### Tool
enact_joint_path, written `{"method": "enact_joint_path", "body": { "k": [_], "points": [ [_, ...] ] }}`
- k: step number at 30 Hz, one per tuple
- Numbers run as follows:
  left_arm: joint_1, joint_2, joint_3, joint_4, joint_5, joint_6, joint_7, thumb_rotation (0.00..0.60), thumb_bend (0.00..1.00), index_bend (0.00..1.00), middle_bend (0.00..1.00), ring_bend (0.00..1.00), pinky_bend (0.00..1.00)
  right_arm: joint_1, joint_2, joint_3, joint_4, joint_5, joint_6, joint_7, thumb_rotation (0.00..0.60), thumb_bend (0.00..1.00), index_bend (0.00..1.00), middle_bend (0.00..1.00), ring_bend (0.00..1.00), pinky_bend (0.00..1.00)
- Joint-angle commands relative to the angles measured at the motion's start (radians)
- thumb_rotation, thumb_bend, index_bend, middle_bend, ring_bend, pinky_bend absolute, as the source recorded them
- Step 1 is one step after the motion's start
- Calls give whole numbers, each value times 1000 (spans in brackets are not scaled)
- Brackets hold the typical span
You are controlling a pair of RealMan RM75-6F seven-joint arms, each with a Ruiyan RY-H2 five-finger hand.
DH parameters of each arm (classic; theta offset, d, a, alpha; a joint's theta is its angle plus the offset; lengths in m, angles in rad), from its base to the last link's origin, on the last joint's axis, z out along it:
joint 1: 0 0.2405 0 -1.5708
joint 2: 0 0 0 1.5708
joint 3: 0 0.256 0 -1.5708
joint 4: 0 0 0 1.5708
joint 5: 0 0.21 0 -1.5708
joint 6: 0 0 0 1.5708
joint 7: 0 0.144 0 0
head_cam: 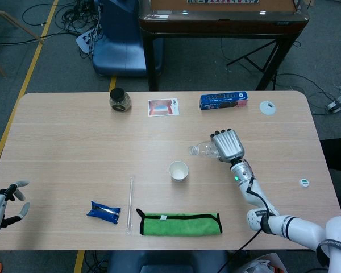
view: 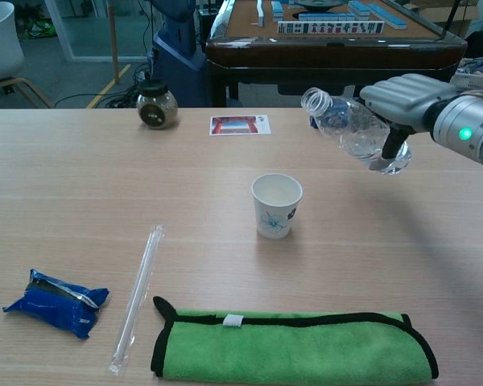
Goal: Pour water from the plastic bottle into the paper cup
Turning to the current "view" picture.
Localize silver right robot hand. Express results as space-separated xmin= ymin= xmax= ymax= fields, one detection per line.
xmin=359 ymin=74 xmax=462 ymax=161

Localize clear plastic water bottle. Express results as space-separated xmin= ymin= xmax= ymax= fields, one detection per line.
xmin=300 ymin=86 xmax=412 ymax=175

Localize white paper cup blue flower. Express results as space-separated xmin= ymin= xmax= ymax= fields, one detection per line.
xmin=250 ymin=173 xmax=303 ymax=240

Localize white plastic mesh basket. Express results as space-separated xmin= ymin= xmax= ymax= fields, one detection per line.
xmin=452 ymin=66 xmax=483 ymax=96

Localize long blue mahjong tile stack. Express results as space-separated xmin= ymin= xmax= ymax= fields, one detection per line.
xmin=348 ymin=0 xmax=408 ymax=30

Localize dark wooden mahjong table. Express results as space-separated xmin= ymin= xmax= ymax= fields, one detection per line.
xmin=205 ymin=0 xmax=468 ymax=109

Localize blue cookie box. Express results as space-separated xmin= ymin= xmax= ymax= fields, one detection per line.
xmin=309 ymin=97 xmax=363 ymax=129

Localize face-up mahjong tile row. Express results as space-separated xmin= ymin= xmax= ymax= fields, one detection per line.
xmin=277 ymin=20 xmax=386 ymax=35

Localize red photo postcard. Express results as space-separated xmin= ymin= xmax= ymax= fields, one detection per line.
xmin=208 ymin=114 xmax=269 ymax=138

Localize round glass jar black lid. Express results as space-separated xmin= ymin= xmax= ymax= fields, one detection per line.
xmin=135 ymin=81 xmax=179 ymax=131

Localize green cloth with black trim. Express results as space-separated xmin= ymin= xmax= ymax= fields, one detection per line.
xmin=151 ymin=296 xmax=440 ymax=381

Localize wooden pole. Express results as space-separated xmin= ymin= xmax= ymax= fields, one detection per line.
xmin=106 ymin=0 xmax=121 ymax=84

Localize clear wrapped drinking straw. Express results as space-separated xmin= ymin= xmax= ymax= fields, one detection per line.
xmin=106 ymin=224 xmax=166 ymax=376

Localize green bag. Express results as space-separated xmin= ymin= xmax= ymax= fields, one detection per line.
xmin=22 ymin=18 xmax=58 ymax=39

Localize blue foil snack packet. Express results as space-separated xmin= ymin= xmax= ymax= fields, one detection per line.
xmin=2 ymin=268 xmax=110 ymax=341

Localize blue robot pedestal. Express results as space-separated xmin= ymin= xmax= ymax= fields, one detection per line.
xmin=149 ymin=0 xmax=210 ymax=108

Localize black floor cables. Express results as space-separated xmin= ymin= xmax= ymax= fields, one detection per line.
xmin=56 ymin=60 xmax=156 ymax=109

